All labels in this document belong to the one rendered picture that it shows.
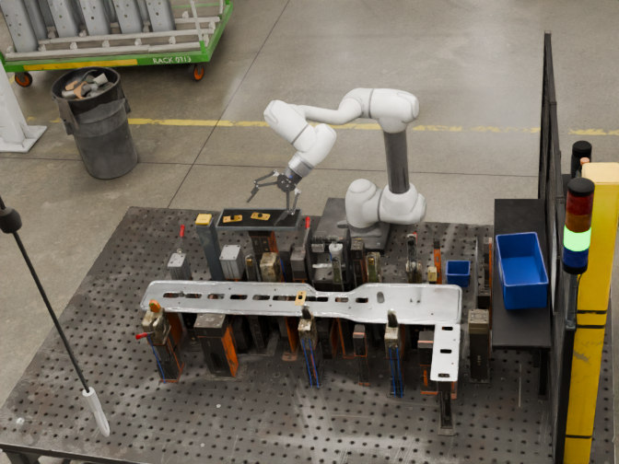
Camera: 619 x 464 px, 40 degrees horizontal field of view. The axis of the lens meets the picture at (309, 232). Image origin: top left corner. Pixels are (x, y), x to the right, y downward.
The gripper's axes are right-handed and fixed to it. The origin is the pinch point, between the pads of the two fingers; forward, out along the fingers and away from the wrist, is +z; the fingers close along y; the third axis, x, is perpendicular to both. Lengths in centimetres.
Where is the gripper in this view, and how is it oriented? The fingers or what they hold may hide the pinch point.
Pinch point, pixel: (262, 211)
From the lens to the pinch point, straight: 330.7
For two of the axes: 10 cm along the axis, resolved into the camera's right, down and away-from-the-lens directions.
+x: -0.7, 1.1, -9.9
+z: -6.4, 7.6, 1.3
